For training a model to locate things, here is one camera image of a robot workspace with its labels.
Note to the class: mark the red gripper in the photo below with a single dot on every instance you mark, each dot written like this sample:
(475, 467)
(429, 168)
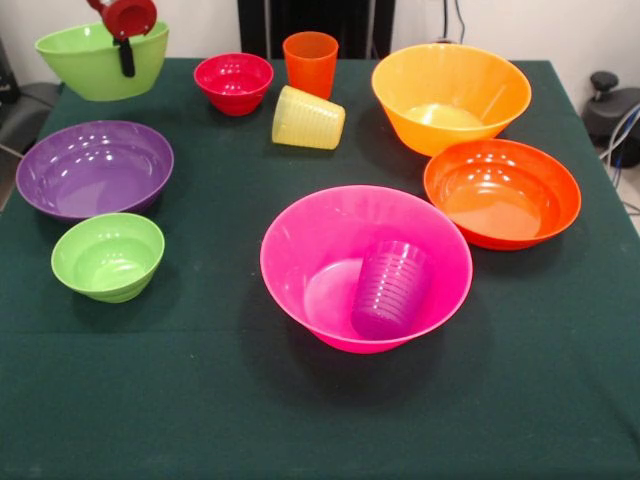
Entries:
(130, 17)

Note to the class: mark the yellow cup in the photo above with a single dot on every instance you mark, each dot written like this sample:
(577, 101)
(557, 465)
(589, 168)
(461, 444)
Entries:
(310, 122)

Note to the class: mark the dark grey chair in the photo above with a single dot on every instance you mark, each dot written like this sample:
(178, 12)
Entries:
(30, 110)

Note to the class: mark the pink bowl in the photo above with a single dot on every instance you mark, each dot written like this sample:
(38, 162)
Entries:
(310, 235)

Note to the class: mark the black round equipment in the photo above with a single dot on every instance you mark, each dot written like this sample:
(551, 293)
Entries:
(607, 110)

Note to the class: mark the purple bowl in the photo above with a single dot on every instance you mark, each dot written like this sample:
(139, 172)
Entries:
(95, 175)

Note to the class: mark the orange cup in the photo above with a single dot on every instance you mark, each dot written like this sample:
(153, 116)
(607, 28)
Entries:
(310, 70)

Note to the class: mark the yellow bowl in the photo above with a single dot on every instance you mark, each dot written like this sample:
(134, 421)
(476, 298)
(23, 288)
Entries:
(475, 75)

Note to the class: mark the large green bowl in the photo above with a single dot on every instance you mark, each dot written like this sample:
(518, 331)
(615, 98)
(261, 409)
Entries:
(95, 75)

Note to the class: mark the red bowl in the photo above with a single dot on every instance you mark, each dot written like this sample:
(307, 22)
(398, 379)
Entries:
(235, 85)

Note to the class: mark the orange bowl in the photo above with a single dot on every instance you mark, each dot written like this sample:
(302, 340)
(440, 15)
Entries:
(500, 195)

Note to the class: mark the purple cup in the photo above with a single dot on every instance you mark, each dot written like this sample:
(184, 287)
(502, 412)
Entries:
(390, 295)

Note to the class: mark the dark green tablecloth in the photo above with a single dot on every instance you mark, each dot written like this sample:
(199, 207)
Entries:
(150, 375)

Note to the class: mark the small green bowl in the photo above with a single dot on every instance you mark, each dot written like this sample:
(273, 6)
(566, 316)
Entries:
(107, 260)

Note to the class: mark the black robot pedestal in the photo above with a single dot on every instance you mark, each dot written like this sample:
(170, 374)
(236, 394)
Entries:
(350, 20)

